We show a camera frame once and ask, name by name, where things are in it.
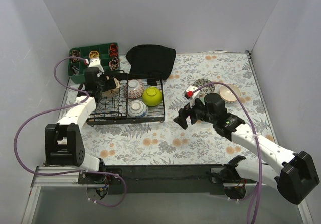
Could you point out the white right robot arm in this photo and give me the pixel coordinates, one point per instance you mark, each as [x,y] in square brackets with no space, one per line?
[293,174]

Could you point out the white red patterned bowl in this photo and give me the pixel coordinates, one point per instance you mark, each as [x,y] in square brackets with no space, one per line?
[135,89]

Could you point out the white blue patterned bowl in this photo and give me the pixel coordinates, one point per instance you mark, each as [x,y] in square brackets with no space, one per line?
[137,109]

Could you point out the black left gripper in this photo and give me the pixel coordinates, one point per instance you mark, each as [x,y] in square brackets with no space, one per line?
[108,82]

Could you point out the black wire dish rack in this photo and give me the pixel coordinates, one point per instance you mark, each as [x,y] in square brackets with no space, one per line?
[138,99]

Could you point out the black base bar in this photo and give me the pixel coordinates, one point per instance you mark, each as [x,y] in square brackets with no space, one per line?
[159,179]

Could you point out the black cloth bag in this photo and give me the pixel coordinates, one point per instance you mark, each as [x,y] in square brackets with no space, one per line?
[150,59]

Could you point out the green compartment tray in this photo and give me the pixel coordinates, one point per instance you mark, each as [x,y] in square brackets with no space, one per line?
[108,54]

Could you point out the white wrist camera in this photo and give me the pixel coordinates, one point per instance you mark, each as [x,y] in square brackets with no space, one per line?
[94,63]
[192,94]

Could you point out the yellow-green bowl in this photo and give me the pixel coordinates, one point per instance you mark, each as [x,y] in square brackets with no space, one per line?
[152,96]

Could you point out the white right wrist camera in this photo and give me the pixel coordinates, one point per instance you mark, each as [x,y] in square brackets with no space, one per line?
[192,94]

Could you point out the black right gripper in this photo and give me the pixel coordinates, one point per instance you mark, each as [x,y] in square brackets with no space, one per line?
[188,111]

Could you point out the beige tan bowl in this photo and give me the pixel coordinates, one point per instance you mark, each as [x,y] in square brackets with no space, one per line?
[114,89]

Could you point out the white pink interior bowl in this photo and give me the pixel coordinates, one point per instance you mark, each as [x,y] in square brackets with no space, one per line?
[227,95]

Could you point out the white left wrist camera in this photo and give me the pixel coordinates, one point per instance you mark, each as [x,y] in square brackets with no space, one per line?
[94,63]

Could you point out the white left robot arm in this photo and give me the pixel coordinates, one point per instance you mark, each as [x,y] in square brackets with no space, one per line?
[63,141]

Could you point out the floral table mat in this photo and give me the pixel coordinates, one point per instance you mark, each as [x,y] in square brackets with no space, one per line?
[166,142]

